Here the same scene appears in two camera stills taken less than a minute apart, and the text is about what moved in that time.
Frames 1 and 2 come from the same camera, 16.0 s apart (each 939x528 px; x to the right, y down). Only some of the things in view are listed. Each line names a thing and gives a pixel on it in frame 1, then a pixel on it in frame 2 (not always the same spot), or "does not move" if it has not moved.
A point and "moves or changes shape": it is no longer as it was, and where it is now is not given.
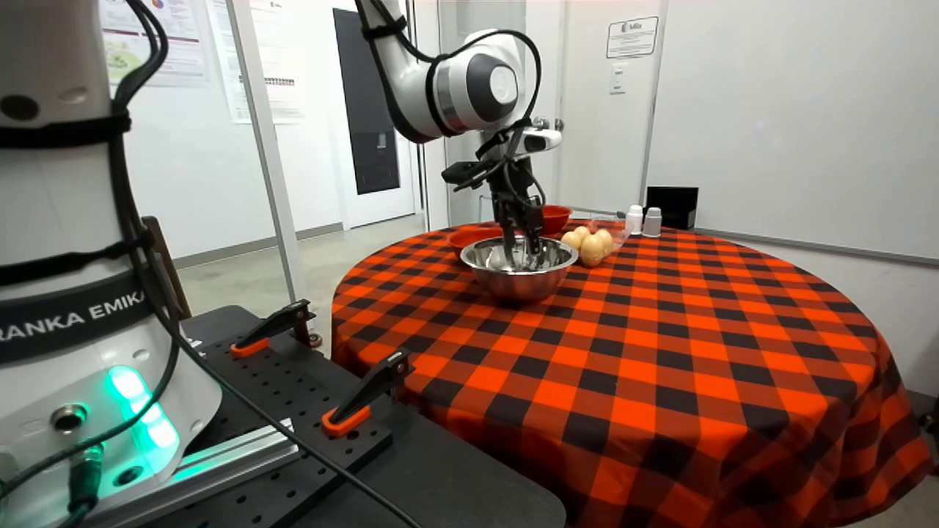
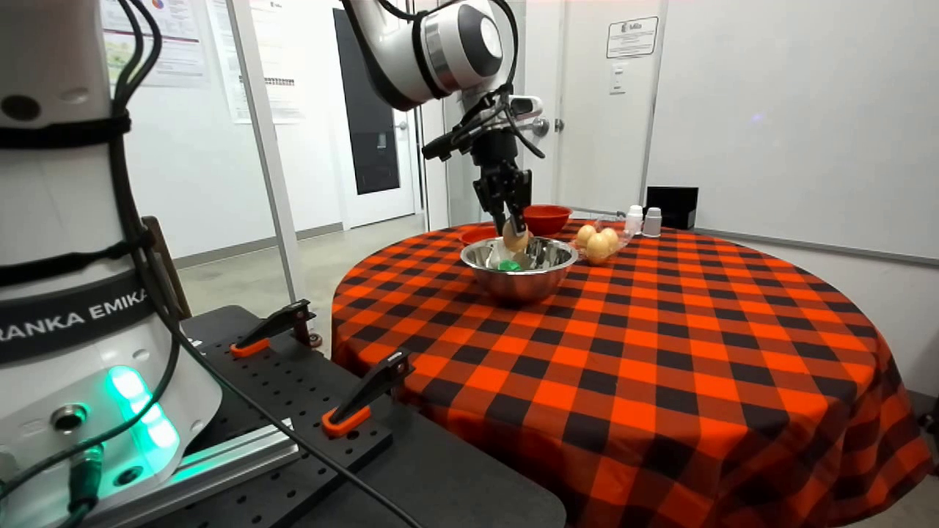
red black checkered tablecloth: x=685 y=382 does not move
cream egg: x=578 y=233 moves or changes shape
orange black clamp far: x=288 y=321 does not move
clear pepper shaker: x=653 y=220 does not move
